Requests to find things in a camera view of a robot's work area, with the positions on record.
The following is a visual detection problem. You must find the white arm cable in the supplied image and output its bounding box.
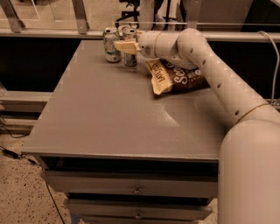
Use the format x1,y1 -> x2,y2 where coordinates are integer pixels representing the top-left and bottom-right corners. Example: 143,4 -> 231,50
257,30 -> 280,106

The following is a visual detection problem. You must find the grey drawer cabinet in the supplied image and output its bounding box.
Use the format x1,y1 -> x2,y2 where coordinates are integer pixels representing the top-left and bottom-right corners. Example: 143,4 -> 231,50
23,41 -> 231,224

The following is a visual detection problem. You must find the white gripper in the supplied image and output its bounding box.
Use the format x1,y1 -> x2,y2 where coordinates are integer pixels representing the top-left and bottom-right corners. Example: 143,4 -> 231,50
114,30 -> 160,59

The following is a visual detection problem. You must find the metal window railing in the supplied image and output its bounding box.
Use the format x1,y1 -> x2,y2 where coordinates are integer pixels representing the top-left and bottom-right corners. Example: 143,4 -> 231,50
0,0 -> 280,43

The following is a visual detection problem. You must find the silver redbull can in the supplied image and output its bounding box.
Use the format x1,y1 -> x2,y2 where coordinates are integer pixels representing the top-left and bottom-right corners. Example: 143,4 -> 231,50
122,26 -> 137,67

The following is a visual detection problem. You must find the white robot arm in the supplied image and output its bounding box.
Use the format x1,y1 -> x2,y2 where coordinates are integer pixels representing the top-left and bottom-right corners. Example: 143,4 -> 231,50
114,28 -> 280,224

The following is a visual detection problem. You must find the black office chair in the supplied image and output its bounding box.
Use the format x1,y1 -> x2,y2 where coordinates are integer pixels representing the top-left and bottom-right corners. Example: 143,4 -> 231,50
115,0 -> 140,28

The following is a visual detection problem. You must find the top grey drawer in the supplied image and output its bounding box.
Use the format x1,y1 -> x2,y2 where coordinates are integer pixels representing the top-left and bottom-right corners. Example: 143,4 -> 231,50
41,171 -> 218,198

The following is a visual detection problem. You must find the grey drawer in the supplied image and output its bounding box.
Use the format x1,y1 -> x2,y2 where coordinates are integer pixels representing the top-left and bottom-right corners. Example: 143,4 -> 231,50
41,171 -> 218,198
65,199 -> 212,221

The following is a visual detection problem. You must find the white green 7up can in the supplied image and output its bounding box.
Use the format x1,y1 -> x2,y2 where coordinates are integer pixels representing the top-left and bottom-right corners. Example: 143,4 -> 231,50
102,27 -> 122,63

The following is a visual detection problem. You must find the brown yellow chip bag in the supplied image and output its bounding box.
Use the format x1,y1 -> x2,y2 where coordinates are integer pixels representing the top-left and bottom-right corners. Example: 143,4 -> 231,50
145,59 -> 207,95

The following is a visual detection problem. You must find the black floor cable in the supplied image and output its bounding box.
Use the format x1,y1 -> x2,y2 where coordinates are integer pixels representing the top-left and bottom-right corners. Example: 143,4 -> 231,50
0,122 -> 67,224

